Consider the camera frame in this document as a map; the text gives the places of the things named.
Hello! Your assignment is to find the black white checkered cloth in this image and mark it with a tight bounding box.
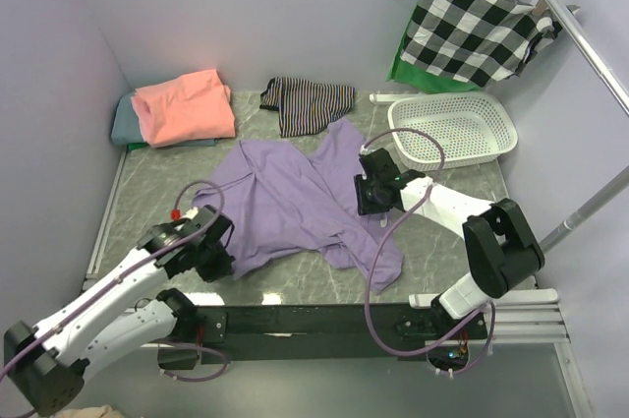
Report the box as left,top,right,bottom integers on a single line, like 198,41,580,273
399,0,563,88

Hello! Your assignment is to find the silver diagonal rack pole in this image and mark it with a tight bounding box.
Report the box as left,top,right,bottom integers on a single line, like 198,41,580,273
540,166,629,254

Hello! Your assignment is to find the black base beam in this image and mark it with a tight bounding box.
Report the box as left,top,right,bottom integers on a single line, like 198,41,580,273
196,303,492,365

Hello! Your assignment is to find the purple t shirt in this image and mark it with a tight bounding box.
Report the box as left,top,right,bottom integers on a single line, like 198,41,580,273
192,117,403,292

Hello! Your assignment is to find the beige cloth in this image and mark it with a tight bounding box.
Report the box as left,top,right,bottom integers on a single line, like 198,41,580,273
54,405,125,418

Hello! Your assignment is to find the grey-blue folded t shirt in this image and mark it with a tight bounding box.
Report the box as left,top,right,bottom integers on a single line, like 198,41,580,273
111,92,235,148

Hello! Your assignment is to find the aluminium rail frame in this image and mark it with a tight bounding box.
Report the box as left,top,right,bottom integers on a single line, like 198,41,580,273
27,142,594,418

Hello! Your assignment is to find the green folded t shirt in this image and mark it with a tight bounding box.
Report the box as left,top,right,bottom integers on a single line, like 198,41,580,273
127,143,149,151

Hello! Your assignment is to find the black white striped shirt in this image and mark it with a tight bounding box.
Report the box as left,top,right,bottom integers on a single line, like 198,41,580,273
259,77,357,138

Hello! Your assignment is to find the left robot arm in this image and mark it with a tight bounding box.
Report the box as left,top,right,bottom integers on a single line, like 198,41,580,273
1,206,234,416

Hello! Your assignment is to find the silver metal rack pole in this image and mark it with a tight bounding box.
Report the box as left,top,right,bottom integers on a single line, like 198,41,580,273
544,0,628,115

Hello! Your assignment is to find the white plastic laundry basket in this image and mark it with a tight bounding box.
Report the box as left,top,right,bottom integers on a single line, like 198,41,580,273
387,91,518,171

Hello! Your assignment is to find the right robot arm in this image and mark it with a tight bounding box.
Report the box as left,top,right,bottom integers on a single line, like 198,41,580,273
355,149,545,334

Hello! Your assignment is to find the green hanging cloth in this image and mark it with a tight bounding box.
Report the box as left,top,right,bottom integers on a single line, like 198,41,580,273
386,32,481,94

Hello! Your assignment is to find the white rack foot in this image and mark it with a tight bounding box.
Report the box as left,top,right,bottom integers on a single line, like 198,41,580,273
369,92,423,106

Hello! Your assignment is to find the pink folded t shirt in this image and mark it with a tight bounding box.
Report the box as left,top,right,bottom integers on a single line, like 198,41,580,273
131,70,236,148

